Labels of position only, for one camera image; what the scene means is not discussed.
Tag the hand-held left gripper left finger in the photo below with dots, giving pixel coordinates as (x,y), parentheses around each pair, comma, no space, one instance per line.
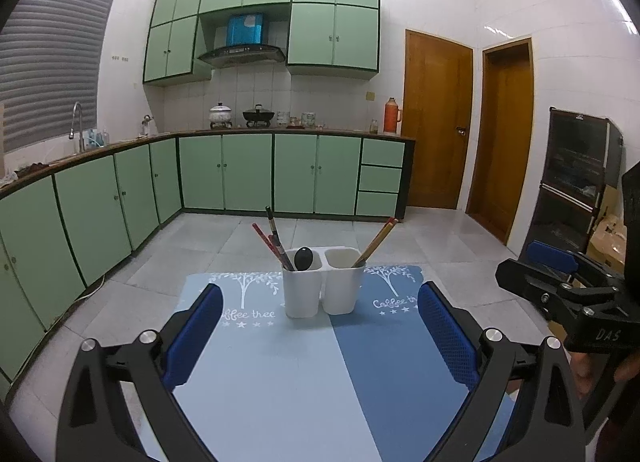
(200,332)

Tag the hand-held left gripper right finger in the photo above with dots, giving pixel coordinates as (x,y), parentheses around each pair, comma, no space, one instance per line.
(445,337)

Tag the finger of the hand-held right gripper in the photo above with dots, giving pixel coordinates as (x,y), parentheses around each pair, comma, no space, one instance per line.
(550,255)
(520,278)

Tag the white double utensil holder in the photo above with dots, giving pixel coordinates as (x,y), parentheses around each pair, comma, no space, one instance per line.
(300,292)

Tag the red floral chopstick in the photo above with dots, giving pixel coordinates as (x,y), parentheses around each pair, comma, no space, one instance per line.
(266,239)
(277,247)

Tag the black chopstick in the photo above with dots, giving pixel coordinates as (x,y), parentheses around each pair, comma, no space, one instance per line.
(272,227)

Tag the person's right hand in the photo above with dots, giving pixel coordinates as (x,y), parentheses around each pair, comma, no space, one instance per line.
(581,374)

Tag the cardboard box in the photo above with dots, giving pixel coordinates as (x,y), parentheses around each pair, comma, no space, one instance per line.
(607,237)

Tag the dark blue printed mat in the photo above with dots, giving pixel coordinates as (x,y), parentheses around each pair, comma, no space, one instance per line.
(400,382)

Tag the light blue printed mat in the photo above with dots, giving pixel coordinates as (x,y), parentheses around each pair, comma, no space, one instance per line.
(260,382)

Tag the black glass-front cabinet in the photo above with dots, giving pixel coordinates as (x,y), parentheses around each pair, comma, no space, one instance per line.
(570,166)

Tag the black spoon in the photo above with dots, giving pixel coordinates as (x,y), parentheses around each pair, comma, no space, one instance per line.
(303,258)

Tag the green lower kitchen cabinets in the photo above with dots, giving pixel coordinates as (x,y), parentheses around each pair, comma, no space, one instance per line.
(250,171)

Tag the green kitchen cabinets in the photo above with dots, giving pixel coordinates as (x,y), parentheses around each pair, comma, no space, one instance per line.
(330,31)
(250,171)

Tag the orange thermos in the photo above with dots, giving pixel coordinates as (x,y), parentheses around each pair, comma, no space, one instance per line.
(391,116)

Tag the white lidded pot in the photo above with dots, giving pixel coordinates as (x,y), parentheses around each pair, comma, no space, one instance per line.
(220,115)

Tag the bottles by sink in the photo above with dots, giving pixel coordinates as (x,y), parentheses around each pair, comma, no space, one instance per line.
(95,137)

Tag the black wok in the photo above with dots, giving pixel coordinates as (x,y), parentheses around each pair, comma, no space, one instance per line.
(258,115)

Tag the metal gooseneck faucet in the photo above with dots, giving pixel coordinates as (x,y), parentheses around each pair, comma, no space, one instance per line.
(82,134)

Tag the range hood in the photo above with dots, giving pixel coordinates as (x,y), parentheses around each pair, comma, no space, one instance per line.
(242,54)

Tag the grey window blind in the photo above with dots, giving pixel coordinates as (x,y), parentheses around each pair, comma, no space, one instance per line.
(50,66)

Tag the green upper kitchen cabinets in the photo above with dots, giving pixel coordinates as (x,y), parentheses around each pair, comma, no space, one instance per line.
(330,31)

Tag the metal wall tap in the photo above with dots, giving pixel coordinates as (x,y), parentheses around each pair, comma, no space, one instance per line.
(146,120)

